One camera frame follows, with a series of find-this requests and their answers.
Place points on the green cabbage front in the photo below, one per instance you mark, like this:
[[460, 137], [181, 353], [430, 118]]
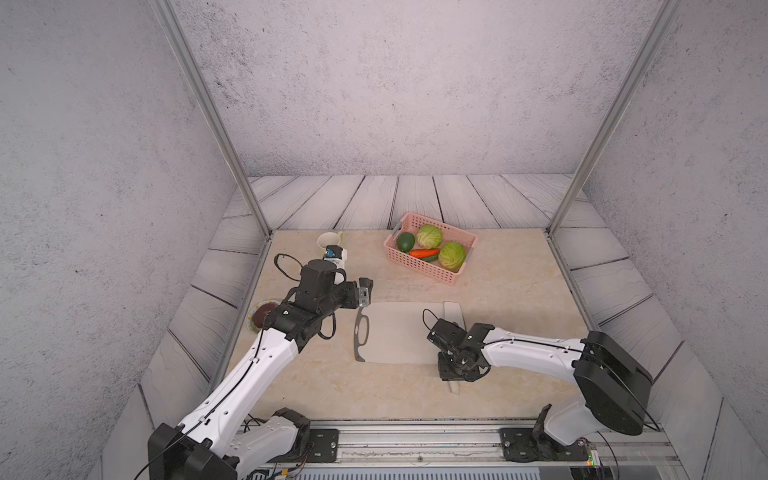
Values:
[[452, 256]]

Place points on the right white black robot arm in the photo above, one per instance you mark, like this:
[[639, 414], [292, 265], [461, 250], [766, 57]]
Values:
[[614, 388]]

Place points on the aluminium frame post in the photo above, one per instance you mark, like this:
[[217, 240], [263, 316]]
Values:
[[637, 69], [174, 33]]

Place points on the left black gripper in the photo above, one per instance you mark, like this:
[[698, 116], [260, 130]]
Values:
[[364, 298]]

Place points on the dark red onion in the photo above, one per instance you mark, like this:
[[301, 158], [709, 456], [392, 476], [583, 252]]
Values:
[[259, 313]]

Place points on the small plate with rim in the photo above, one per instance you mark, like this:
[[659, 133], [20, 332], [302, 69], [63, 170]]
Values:
[[247, 319]]

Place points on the green cabbage back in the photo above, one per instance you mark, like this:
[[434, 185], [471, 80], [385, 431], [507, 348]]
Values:
[[429, 237]]

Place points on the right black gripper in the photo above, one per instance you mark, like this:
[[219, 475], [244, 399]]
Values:
[[445, 376]]

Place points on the orange carrot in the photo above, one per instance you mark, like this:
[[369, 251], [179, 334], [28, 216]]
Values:
[[424, 253]]

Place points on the aluminium mounting rail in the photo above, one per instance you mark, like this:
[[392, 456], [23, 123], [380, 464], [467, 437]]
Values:
[[471, 449]]

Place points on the dark green avocado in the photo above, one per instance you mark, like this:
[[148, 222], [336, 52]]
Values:
[[405, 242]]

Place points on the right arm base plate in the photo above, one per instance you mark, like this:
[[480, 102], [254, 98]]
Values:
[[527, 445]]

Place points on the pink plastic basket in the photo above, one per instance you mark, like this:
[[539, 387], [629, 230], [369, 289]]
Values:
[[411, 222]]

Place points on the left aluminium frame post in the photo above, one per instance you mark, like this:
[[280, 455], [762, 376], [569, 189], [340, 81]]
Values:
[[174, 33]]

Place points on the white grey-rimmed cutting board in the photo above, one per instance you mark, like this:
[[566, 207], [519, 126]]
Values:
[[396, 333]]

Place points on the green cabbage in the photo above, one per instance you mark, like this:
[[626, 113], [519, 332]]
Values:
[[452, 256], [429, 237]]

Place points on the right aluminium frame post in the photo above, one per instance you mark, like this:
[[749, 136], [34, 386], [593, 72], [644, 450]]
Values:
[[637, 69]]

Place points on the white ceramic knife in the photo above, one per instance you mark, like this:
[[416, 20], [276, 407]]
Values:
[[453, 313]]

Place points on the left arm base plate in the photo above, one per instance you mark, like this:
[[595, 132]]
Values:
[[314, 446]]

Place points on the light green mug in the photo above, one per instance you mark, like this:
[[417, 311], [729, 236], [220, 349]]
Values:
[[330, 238]]

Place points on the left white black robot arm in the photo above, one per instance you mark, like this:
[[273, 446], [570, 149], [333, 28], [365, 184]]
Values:
[[209, 443]]

